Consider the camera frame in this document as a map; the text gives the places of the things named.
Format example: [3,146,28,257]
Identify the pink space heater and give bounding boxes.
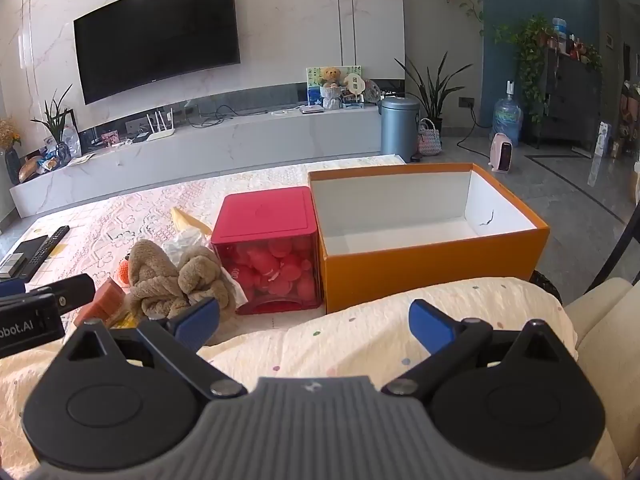
[490,132,516,173]

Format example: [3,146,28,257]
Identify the trailing pothos plant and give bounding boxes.
[495,15,556,126]

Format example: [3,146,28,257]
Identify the green painted picture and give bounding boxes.
[306,65,362,106]

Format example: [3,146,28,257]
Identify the cream dotted blanket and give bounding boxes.
[0,277,623,480]

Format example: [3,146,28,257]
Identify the grey blue trash can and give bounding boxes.
[381,97,421,163]

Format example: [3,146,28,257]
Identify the green plant in glass vase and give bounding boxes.
[30,85,73,166]

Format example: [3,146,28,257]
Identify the black trash bag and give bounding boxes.
[530,270,563,306]

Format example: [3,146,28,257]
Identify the pink woven basket bag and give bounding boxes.
[417,119,443,157]

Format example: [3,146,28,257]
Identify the red cube container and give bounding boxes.
[210,186,323,316]

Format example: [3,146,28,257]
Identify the black metal chair frame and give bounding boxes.
[590,205,640,291]

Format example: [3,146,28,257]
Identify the potted snake plant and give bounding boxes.
[395,52,473,133]

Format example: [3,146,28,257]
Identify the brown fleece towel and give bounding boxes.
[127,239,238,321]

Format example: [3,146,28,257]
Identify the dried flowers in dark vase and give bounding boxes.
[0,119,23,186]

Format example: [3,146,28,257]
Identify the black remote control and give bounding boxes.
[22,226,71,281]

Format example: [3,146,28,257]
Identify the cream upholstered chair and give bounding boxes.
[565,277,640,480]

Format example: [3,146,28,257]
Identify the black floor cable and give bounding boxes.
[456,105,496,155]

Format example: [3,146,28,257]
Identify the orange cardboard box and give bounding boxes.
[307,162,551,316]

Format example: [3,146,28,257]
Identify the dark grey cabinet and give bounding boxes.
[540,47,603,143]

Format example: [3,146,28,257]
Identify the pile of snack packets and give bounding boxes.
[19,152,63,183]

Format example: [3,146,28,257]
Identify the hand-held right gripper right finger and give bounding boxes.
[384,299,576,396]

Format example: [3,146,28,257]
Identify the black wall television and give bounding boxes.
[73,0,242,106]

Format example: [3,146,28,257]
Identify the white marble television cabinet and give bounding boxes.
[10,107,401,218]

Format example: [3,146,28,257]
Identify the blue water jug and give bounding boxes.
[492,80,523,146]

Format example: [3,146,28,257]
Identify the brown teddy bear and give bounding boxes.
[320,67,343,110]

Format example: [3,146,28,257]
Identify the black cable bundle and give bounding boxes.
[197,105,236,126]

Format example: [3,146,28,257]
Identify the lace tablecloth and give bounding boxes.
[0,154,407,356]

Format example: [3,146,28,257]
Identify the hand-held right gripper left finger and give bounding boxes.
[65,298,248,399]

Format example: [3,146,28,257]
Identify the white wifi router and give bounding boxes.
[131,107,177,142]

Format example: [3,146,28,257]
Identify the rust orange block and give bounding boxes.
[75,277,126,326]

